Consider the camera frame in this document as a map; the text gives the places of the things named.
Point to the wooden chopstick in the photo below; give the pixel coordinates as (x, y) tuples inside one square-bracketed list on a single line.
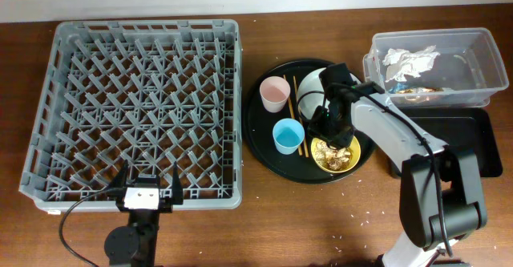
[(291, 112), (305, 147)]

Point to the yellow bowl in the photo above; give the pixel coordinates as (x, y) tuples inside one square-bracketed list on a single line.
[(355, 149)]

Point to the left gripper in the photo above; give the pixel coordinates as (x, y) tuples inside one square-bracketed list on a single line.
[(166, 204)]

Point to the blue cup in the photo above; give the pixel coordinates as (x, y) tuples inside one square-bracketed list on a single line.
[(288, 135)]

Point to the grey plate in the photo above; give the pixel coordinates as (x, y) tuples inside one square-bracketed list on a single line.
[(310, 93)]

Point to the round black tray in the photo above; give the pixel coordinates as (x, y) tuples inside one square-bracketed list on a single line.
[(257, 126)]

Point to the white tissue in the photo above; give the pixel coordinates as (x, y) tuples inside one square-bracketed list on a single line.
[(401, 63)]

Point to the food scraps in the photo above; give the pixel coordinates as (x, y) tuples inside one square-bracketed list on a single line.
[(330, 158)]

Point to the clear plastic bin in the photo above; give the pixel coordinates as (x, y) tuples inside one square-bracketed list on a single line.
[(469, 68)]

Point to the pink cup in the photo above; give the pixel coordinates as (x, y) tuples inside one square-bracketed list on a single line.
[(274, 92)]

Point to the grey dishwasher rack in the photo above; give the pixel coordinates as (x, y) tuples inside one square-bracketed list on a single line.
[(163, 97)]

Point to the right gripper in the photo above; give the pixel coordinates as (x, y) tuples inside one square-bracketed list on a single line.
[(315, 128)]

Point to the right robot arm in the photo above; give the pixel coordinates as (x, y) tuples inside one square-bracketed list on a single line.
[(441, 194)]

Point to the black rectangular tray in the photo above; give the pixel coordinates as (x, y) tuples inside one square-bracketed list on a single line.
[(462, 127)]

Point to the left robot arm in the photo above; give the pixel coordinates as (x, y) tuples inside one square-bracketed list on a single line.
[(134, 244)]

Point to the brown snack wrapper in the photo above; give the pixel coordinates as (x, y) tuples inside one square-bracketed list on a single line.
[(419, 90)]

